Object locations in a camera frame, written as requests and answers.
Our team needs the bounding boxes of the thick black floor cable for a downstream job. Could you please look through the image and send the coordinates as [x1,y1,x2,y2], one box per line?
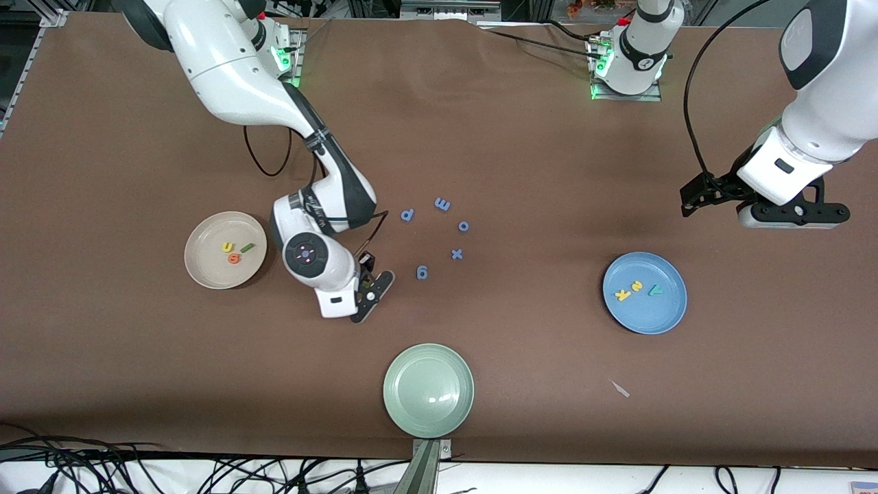
[0,434,171,459]

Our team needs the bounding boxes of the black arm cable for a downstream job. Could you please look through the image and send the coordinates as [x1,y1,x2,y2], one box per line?
[242,126,392,256]
[683,0,776,183]

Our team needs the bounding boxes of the black base cable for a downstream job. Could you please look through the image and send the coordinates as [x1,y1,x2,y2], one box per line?
[473,21,608,59]

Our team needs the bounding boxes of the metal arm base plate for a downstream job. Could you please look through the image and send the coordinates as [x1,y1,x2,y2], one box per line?
[271,27,303,94]
[589,34,663,102]

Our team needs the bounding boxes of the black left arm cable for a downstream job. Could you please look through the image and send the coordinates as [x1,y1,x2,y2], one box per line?
[683,0,776,183]

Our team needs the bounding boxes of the aluminium frame profile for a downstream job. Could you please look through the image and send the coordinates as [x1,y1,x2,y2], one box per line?
[0,0,93,138]
[401,0,501,23]

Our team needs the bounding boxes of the beige round plate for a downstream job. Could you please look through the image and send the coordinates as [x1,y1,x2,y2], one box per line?
[184,211,268,290]

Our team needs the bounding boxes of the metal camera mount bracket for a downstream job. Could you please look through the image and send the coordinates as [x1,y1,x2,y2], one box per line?
[394,439,453,494]

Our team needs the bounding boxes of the green round plate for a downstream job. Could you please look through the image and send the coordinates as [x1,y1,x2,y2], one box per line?
[383,343,475,439]

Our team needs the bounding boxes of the brown table cover sheet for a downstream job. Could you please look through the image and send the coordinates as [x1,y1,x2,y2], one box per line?
[0,10,878,469]

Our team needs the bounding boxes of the tangled black floor cables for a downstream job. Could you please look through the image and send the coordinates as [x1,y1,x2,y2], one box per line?
[0,453,399,494]

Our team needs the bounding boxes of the blue round plate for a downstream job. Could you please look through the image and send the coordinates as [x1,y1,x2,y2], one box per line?
[602,251,688,336]

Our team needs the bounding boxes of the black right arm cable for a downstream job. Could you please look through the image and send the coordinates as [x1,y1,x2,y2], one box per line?
[242,126,392,256]

